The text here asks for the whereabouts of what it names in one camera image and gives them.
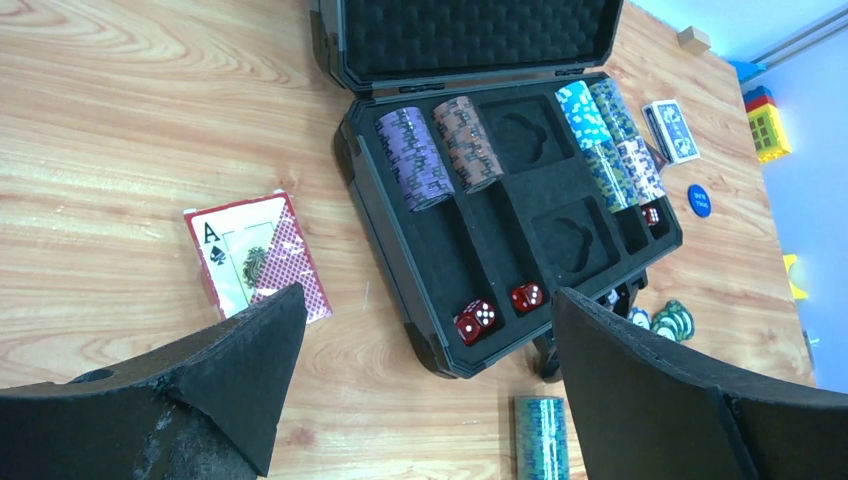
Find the red playing card deck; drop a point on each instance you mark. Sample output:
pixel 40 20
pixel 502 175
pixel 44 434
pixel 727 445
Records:
pixel 252 248

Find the light blue poker chip stack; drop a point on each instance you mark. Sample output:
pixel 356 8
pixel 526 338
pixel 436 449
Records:
pixel 583 115

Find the blue small blind button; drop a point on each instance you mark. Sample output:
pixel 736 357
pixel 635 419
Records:
pixel 699 201

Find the red single die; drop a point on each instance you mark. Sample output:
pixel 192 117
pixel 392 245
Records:
pixel 527 297

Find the small wooden block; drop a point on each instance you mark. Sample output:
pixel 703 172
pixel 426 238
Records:
pixel 693 41

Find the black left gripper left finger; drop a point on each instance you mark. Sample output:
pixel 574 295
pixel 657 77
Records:
pixel 205 406

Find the yellow curved toy piece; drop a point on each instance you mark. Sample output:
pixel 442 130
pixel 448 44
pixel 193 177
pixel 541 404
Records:
pixel 790 263

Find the pink white poker chip stack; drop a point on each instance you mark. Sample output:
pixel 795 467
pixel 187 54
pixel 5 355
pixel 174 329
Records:
pixel 640 166

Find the purple poker chip stack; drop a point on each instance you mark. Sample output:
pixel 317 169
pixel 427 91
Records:
pixel 414 158

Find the red die pair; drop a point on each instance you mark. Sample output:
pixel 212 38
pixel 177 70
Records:
pixel 473 320

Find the yellow red toy brick block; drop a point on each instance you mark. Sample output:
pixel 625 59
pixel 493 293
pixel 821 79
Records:
pixel 769 135

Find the dark green poker chip stack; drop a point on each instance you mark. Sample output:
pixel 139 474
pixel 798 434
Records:
pixel 613 110

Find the red die by chips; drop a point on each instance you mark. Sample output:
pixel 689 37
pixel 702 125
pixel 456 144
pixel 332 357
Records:
pixel 651 215

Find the blue playing card deck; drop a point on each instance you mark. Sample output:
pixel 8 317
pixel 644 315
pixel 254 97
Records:
pixel 670 130

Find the black poker set case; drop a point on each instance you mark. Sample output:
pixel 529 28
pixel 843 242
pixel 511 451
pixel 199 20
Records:
pixel 543 221

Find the teal poker chip stack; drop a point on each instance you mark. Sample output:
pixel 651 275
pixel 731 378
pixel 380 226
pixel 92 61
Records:
pixel 540 438

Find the brown poker chip stack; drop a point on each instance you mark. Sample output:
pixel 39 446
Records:
pixel 468 144

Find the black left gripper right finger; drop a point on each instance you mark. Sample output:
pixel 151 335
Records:
pixel 646 407

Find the blue yellow poker chip stack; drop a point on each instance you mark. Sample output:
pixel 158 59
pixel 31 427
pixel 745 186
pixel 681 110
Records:
pixel 611 177

